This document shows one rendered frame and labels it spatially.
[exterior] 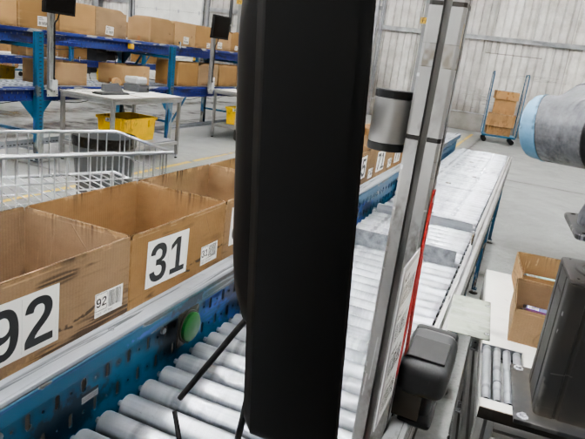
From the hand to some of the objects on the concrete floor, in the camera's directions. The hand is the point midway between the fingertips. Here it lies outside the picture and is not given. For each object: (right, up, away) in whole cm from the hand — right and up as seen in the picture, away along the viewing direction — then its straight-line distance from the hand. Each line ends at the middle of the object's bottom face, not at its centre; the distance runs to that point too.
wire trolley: (-215, -26, +109) cm, 242 cm away
